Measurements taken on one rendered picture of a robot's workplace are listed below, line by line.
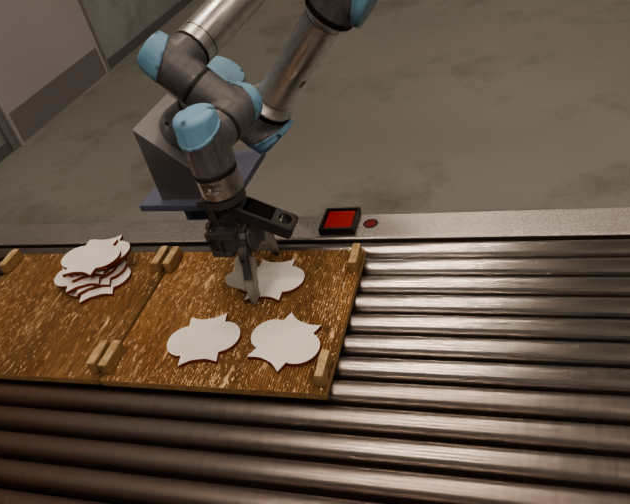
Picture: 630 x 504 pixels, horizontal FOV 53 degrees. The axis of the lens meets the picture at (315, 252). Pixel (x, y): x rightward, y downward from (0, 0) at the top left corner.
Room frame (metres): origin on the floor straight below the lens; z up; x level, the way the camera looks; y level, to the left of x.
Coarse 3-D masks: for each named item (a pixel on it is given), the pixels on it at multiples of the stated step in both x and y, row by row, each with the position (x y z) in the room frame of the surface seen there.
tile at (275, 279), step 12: (264, 264) 0.99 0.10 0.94; (276, 264) 0.98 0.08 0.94; (288, 264) 0.97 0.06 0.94; (264, 276) 0.95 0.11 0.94; (276, 276) 0.94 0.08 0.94; (288, 276) 0.93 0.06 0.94; (300, 276) 0.92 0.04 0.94; (264, 288) 0.92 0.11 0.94; (276, 288) 0.91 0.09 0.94; (288, 288) 0.90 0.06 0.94; (276, 300) 0.88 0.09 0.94
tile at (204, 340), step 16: (192, 320) 0.88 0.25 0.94; (208, 320) 0.87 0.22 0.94; (224, 320) 0.86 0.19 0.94; (176, 336) 0.85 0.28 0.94; (192, 336) 0.84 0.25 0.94; (208, 336) 0.83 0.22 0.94; (224, 336) 0.82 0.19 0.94; (240, 336) 0.81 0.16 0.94; (176, 352) 0.81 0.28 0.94; (192, 352) 0.80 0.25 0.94; (208, 352) 0.79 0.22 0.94; (224, 352) 0.78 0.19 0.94
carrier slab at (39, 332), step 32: (32, 256) 1.26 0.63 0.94; (128, 256) 1.16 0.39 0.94; (0, 288) 1.17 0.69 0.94; (32, 288) 1.13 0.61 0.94; (128, 288) 1.04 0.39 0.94; (0, 320) 1.05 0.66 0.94; (32, 320) 1.02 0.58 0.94; (64, 320) 0.99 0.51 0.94; (96, 320) 0.97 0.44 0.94; (128, 320) 0.94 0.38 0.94; (0, 352) 0.95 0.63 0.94; (32, 352) 0.92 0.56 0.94; (64, 352) 0.90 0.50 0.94; (96, 384) 0.81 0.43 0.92
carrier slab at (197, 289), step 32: (192, 256) 1.09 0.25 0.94; (256, 256) 1.03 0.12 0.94; (288, 256) 1.00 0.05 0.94; (320, 256) 0.98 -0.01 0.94; (160, 288) 1.01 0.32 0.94; (192, 288) 0.98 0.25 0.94; (224, 288) 0.96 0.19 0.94; (320, 288) 0.88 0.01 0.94; (352, 288) 0.86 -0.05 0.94; (160, 320) 0.92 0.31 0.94; (256, 320) 0.84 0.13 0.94; (320, 320) 0.80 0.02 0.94; (128, 352) 0.85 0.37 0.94; (160, 352) 0.83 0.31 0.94; (128, 384) 0.78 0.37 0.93; (160, 384) 0.75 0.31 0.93; (192, 384) 0.73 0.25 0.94; (224, 384) 0.71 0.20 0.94; (256, 384) 0.70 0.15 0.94; (288, 384) 0.68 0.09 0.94
